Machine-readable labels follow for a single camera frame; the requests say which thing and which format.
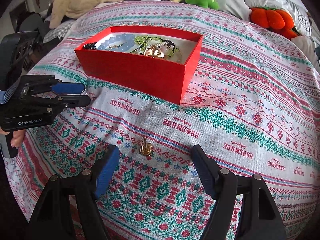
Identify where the orange pumpkin plush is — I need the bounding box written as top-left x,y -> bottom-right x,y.
249,8 -> 298,40

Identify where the patterned handmade bedspread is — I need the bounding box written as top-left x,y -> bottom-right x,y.
4,2 -> 319,239

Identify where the gold ring green stone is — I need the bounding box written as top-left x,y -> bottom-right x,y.
143,44 -> 165,59

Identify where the blue bead bracelet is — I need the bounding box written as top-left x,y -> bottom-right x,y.
98,32 -> 136,52

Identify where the black chair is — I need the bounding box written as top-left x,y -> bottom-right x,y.
16,12 -> 51,55

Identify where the gold knot earring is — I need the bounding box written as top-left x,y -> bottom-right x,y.
139,138 -> 153,157

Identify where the green bead bracelet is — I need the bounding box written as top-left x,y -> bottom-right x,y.
134,35 -> 178,57

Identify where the red jewelry box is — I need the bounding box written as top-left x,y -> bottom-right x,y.
75,25 -> 203,105

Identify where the small gold pearl earring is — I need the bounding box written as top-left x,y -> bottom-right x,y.
108,44 -> 122,50

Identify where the left hand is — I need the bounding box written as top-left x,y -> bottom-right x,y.
10,129 -> 25,148

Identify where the white deer pillow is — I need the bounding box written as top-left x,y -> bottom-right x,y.
291,36 -> 319,73

